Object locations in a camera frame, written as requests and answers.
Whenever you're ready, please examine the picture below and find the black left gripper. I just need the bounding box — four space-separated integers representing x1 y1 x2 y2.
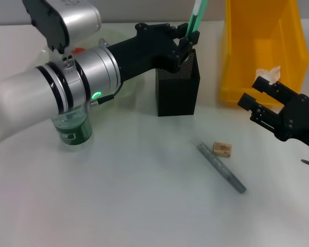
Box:
107 22 200 83

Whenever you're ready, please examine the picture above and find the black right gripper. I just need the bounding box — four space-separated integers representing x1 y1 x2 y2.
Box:
237 76 309 152

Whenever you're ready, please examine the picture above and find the green utility knife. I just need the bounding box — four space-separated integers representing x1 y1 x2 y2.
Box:
184 0 209 62

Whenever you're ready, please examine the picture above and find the white paper ball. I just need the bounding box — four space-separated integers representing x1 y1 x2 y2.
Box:
254 66 282 83

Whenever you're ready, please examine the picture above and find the clear water bottle green label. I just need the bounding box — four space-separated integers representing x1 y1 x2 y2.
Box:
50 103 93 152

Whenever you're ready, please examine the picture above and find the black mesh pen holder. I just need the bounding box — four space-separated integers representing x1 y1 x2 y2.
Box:
155 48 201 117

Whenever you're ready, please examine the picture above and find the small tan eraser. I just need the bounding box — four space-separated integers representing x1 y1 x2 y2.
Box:
212 141 233 158

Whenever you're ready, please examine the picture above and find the green glass fruit plate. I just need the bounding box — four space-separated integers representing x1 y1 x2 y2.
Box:
38 28 139 100

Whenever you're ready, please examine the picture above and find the grey marker pen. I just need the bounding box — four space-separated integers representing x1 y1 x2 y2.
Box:
191 138 247 194

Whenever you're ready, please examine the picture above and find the yellow plastic bin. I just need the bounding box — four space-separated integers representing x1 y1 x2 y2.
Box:
219 0 309 106

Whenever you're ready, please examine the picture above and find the left wrist cable with plugs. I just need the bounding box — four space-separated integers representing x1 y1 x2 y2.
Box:
89 38 124 107

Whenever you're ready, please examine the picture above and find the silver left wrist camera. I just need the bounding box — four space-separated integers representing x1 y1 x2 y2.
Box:
22 0 102 55

